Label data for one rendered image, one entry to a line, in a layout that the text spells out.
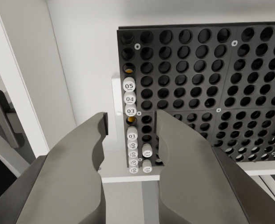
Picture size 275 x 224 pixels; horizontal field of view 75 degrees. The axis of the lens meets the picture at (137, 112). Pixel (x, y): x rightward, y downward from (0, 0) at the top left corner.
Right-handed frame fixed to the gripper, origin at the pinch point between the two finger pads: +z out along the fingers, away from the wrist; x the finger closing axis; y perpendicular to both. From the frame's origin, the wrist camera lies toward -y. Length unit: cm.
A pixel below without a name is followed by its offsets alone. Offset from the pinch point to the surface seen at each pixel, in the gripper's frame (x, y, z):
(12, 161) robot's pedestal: -29.9, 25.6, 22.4
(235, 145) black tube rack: 13.5, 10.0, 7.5
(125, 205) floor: -12, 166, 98
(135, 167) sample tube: 0.2, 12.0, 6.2
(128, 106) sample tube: -0.3, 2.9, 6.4
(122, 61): -0.7, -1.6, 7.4
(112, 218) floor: -27, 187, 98
